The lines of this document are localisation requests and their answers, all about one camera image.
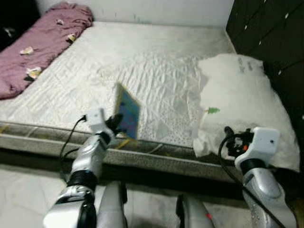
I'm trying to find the colourful children's book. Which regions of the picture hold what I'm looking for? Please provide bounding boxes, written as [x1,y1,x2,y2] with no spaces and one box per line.
[114,82,142,142]

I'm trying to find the white pillow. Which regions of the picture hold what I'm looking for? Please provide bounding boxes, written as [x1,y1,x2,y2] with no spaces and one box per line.
[192,54,301,173]

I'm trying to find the white quilted mattress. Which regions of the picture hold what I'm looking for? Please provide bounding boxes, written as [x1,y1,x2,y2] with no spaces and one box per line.
[0,21,288,183]

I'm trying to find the dark bed base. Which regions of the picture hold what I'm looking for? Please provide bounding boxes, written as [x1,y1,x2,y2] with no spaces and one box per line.
[0,145,247,195]

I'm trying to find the silver left robot leg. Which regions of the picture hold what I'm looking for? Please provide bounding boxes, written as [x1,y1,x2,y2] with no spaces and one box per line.
[96,180,129,228]

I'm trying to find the silver robot leg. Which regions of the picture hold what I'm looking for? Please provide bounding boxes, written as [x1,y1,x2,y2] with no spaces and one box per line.
[175,194,215,228]
[96,180,129,228]

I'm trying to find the silver right robot leg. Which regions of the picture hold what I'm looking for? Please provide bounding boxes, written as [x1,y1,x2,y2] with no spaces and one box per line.
[175,194,215,228]

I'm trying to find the black tufted headboard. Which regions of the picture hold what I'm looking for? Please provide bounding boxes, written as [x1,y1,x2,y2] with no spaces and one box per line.
[225,0,304,143]

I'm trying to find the purple cartoon print blanket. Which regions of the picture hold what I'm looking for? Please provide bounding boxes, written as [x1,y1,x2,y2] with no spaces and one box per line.
[0,1,95,100]

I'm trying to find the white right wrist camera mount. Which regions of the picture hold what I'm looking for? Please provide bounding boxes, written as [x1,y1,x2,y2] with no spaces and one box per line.
[244,126,281,163]

